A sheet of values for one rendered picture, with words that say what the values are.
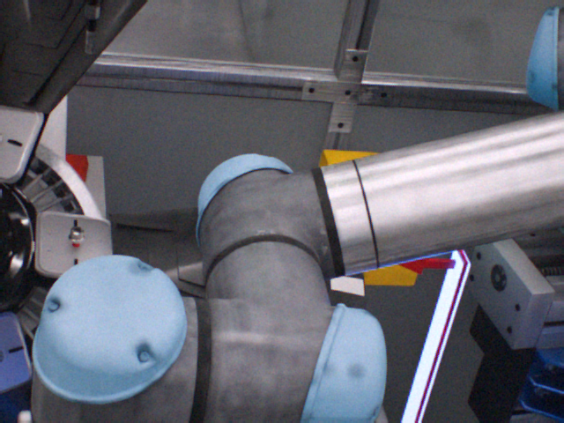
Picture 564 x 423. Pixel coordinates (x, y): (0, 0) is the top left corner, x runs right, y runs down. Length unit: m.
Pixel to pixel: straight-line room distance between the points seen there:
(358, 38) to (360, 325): 1.10
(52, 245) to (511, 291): 0.65
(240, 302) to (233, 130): 1.11
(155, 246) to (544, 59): 0.61
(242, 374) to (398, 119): 1.21
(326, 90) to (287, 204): 1.01
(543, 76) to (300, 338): 0.83
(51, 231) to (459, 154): 0.39
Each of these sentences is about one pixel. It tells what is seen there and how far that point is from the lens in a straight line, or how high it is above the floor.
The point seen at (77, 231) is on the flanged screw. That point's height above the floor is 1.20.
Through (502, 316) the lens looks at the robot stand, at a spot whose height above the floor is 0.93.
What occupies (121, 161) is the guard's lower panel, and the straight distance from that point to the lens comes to 1.74.
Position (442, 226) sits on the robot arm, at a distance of 0.71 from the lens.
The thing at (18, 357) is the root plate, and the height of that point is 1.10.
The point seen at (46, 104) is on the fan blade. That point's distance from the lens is 0.93.
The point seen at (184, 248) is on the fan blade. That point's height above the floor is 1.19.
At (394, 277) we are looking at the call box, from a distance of 1.31.
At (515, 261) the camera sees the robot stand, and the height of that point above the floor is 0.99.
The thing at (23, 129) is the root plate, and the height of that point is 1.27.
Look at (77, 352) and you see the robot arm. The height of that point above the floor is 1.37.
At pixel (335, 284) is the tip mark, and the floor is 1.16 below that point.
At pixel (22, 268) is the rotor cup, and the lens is 0.89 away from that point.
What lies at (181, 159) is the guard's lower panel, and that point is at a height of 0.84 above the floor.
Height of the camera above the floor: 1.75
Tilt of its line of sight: 33 degrees down
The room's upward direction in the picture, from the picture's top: 11 degrees clockwise
